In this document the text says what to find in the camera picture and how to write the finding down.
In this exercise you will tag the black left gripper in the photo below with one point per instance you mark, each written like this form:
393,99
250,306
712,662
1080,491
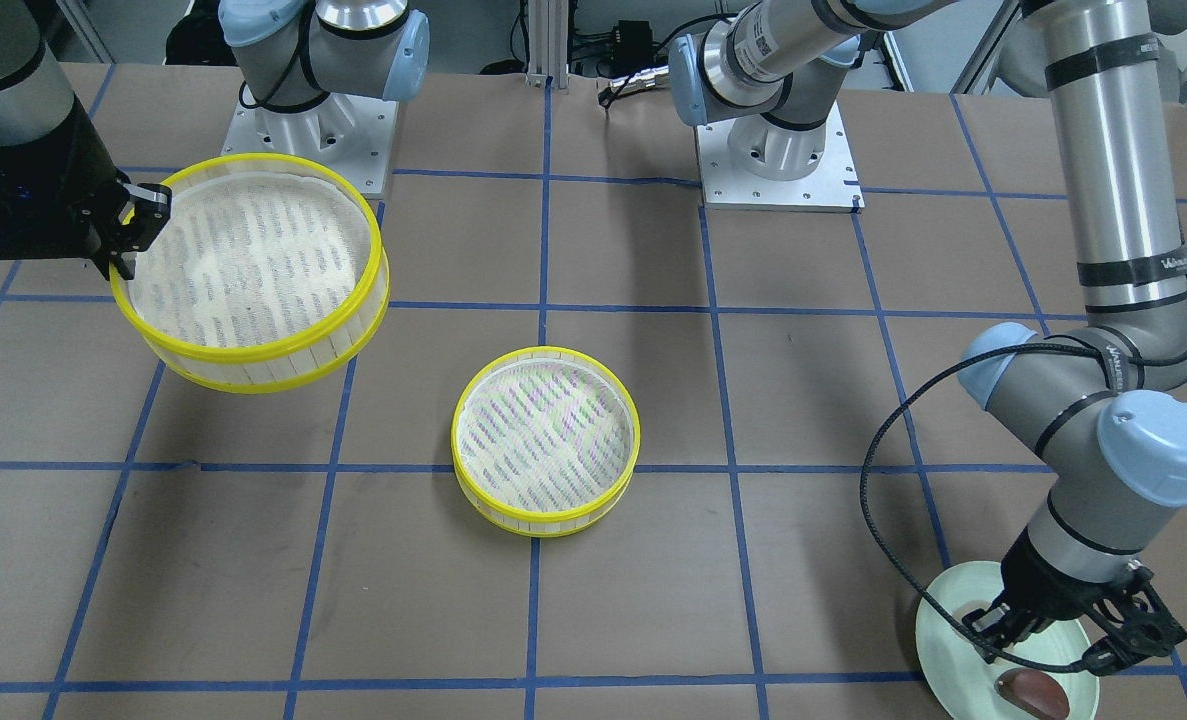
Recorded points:
1045,577

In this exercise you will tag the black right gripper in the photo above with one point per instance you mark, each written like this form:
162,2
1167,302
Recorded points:
65,160

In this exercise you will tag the brown bun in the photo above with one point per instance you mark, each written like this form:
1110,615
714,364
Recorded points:
1033,692

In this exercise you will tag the yellow top steamer layer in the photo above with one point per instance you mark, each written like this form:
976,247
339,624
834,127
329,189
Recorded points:
270,274

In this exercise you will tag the yellow steamer layer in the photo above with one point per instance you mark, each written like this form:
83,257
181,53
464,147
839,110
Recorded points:
545,441
270,274

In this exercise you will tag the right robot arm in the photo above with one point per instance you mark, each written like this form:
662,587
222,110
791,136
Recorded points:
34,92

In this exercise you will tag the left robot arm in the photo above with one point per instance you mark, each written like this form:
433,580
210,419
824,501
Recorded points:
1096,403

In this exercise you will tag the yellow bottom steamer layer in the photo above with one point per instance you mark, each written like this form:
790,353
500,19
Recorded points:
545,441

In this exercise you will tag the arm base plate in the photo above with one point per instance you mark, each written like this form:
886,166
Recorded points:
352,135
749,164

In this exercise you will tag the aluminium frame post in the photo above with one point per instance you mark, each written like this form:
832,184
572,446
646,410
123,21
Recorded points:
548,36

